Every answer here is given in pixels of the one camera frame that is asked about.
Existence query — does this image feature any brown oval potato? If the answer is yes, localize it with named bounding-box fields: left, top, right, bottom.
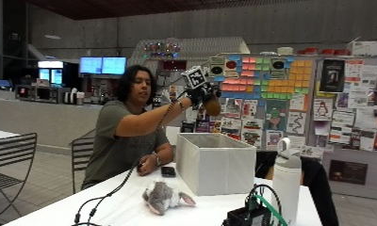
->
left=202, top=95, right=222, bottom=118

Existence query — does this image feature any white cube with black markers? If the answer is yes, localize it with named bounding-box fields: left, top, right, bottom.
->
left=179, top=65, right=209, bottom=89

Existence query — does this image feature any black phone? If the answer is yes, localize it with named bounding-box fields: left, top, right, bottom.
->
left=159, top=166, right=177, bottom=179

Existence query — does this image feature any grey soft toy animal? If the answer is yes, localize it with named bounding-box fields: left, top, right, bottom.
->
left=141, top=181, right=197, bottom=217

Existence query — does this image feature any the person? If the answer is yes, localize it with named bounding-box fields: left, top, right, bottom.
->
left=78, top=64, right=174, bottom=191

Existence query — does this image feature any black slatted metal chair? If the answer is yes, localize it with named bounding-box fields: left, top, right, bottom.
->
left=0, top=132, right=38, bottom=221
left=69, top=127, right=98, bottom=195

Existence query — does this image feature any group of coloured sticky notes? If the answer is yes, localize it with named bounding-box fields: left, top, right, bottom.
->
left=218, top=55, right=315, bottom=102

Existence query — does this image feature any white fabric storage box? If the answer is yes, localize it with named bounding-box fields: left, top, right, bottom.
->
left=174, top=132, right=257, bottom=198

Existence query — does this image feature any white round tub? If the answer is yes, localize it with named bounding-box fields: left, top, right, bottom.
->
left=277, top=46, right=295, bottom=56

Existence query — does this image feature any grey service counter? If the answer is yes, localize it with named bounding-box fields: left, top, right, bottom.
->
left=0, top=89, right=114, bottom=149

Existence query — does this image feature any black framed poster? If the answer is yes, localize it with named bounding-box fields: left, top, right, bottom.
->
left=319, top=58, right=346, bottom=93

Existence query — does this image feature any row of red containers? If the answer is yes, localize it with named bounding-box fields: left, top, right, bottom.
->
left=295, top=46, right=351, bottom=57

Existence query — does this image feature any black electronic box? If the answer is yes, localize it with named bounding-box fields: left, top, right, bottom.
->
left=221, top=204, right=274, bottom=226

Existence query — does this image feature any white water bottle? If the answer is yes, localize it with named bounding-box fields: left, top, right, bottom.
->
left=270, top=137, right=302, bottom=226

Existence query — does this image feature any white side table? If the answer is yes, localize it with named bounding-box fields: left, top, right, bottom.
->
left=0, top=127, right=21, bottom=141

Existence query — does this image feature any group of paper posters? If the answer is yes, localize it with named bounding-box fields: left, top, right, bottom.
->
left=182, top=56, right=377, bottom=153

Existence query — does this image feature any lit drinks fridge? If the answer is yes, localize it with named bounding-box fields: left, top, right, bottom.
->
left=36, top=59, right=66, bottom=89

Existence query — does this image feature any black chair with dark cloth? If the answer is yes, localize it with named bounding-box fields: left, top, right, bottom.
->
left=254, top=150, right=342, bottom=226

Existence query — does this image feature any white cardboard box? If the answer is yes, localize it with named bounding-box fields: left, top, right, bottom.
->
left=350, top=40, right=377, bottom=57

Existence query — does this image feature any dark sign plate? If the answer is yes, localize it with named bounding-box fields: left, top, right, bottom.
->
left=327, top=159, right=368, bottom=186

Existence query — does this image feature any grey notice board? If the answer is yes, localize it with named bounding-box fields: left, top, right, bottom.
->
left=179, top=52, right=377, bottom=202

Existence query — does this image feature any long black glove cable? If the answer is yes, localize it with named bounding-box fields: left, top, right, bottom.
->
left=69, top=93, right=190, bottom=226

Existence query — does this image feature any blue wall screen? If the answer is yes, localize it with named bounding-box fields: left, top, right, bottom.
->
left=77, top=56, right=104, bottom=75
left=100, top=56, right=128, bottom=76

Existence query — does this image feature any black looped cable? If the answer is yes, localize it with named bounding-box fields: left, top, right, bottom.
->
left=242, top=183, right=283, bottom=220

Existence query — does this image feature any green cable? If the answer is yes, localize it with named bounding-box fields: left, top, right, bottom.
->
left=253, top=193, right=288, bottom=226

